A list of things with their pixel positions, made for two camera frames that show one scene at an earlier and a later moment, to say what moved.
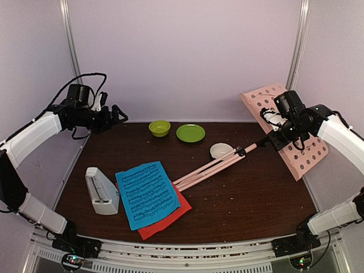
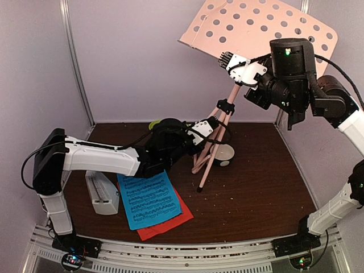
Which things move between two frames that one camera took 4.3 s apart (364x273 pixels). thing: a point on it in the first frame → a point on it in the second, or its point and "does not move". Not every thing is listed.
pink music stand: [301, 157] → [214, 28]
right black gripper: [278, 143] → [252, 95]
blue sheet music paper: [148, 193] does not move
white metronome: [104, 195] does not move
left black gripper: [106, 121] → [199, 149]
